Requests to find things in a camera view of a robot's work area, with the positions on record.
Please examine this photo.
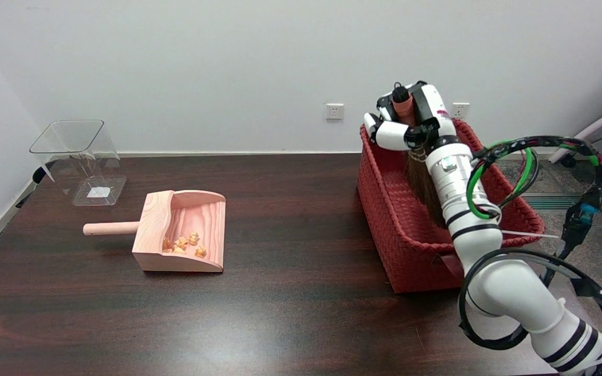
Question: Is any green cable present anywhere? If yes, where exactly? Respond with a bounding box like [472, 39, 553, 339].
[465, 146, 540, 220]

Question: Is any black taped cable bundle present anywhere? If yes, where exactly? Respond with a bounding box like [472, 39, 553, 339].
[469, 135, 602, 376]

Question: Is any thin black cable loop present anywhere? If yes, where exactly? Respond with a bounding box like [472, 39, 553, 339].
[458, 248, 602, 351]

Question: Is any red woven basket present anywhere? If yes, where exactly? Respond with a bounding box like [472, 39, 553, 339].
[357, 117, 546, 294]

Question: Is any wooden dustpan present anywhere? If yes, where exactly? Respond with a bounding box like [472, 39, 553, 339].
[83, 190, 227, 273]

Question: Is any clear plastic container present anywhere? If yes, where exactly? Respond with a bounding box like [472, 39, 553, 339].
[29, 120, 128, 207]

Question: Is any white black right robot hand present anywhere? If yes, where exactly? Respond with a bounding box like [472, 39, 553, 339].
[362, 80, 461, 152]

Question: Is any black floor object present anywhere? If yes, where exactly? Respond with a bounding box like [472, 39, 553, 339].
[16, 165, 55, 208]

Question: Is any small broom orange handle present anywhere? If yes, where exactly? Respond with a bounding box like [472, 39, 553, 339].
[391, 82, 451, 228]

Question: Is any white zip tie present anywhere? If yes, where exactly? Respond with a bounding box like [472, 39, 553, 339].
[499, 229, 561, 240]

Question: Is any metal floor vent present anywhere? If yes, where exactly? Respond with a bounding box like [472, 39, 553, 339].
[519, 193, 596, 212]

